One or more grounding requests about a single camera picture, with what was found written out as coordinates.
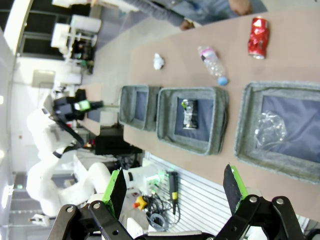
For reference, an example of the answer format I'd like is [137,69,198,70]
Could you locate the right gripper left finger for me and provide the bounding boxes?
[47,167,136,240]

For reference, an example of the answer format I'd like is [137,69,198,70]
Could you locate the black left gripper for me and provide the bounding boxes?
[53,96,104,121]

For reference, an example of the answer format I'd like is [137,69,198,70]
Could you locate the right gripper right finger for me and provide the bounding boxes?
[214,164,305,240]

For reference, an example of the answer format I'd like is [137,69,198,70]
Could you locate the clear plastic packaging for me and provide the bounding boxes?
[253,111,287,151]

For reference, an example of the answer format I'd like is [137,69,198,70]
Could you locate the white paper ball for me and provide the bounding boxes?
[152,52,166,71]

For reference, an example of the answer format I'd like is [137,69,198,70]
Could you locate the crushed black drink can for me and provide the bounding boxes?
[180,98,200,131]

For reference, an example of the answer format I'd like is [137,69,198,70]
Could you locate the crushed clear plastic bottle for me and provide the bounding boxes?
[197,45,230,87]

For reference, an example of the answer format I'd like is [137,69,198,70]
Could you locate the crushed red drink can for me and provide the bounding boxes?
[247,16,271,60]

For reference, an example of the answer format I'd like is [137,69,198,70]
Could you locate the person's right hand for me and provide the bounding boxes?
[180,19,195,31]

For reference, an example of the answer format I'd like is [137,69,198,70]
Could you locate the person's left hand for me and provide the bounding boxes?
[228,0,253,15]

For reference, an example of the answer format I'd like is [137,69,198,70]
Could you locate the yellow red emergency stop button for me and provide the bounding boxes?
[132,196,148,210]

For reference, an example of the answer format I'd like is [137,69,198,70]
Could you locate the grey fabric basket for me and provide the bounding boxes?
[234,81,320,186]
[156,86,230,156]
[118,84,163,132]

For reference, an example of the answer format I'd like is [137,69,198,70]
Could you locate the black computer case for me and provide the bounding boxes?
[94,127,143,157]

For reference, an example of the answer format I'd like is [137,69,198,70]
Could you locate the black handheld enabling device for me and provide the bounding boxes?
[167,171,180,216]

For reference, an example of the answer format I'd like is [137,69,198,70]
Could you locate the person in grey shirt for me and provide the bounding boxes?
[122,0,268,28]

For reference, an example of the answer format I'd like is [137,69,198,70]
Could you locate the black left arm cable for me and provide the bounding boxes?
[51,113,86,151]

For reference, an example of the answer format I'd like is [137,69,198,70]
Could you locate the coiled grey cable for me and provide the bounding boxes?
[146,211,168,231]

